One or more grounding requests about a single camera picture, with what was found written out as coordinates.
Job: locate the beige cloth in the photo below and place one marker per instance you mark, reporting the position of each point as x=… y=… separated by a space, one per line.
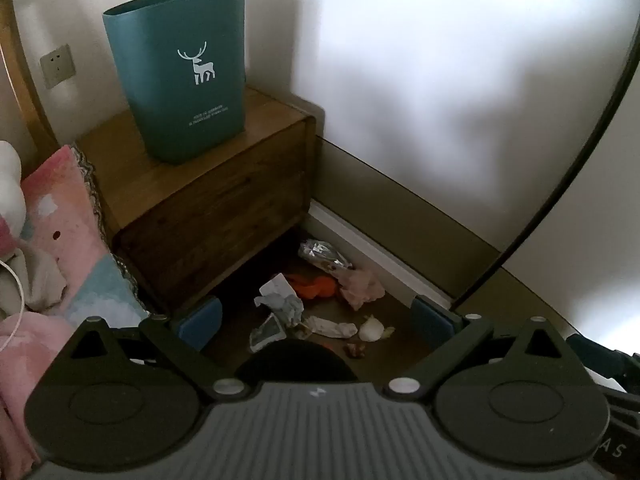
x=35 y=280

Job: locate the wooden nightstand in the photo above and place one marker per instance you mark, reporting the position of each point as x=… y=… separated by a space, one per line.
x=215 y=200

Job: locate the silver foil wrapper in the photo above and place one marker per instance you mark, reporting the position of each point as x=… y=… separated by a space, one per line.
x=320 y=252

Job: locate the white garlic piece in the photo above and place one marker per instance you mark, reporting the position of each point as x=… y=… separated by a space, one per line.
x=371 y=331

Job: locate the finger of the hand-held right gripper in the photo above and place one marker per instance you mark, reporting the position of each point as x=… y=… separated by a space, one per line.
x=592 y=355

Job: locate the white tissue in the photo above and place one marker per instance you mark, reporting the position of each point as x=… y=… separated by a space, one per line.
x=330 y=327

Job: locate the orange peel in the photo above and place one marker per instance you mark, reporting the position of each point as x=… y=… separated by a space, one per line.
x=312 y=287

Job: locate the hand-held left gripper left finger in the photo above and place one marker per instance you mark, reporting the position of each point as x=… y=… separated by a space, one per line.
x=200 y=322

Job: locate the pink and white plush toy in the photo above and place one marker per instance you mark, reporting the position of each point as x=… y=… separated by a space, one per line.
x=9 y=195

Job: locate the white packet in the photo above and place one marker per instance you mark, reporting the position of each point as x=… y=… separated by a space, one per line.
x=267 y=332

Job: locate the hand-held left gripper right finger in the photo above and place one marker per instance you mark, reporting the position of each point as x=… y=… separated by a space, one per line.
x=435 y=322

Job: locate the small brown scrap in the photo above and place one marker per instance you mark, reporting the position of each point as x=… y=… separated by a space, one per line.
x=355 y=350

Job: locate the pink tissue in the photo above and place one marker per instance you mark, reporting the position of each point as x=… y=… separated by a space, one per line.
x=360 y=287

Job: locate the grey paper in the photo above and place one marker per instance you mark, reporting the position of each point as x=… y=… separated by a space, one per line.
x=282 y=300

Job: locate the pink blanket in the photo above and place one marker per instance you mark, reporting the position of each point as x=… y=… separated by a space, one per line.
x=25 y=360

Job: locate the teal bin with deer print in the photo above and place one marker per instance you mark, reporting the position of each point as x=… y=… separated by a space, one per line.
x=185 y=85

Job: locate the pink patterned pillow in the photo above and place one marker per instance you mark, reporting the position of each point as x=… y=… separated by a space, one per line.
x=75 y=230

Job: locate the beige wall socket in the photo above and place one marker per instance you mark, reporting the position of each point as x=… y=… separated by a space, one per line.
x=57 y=66

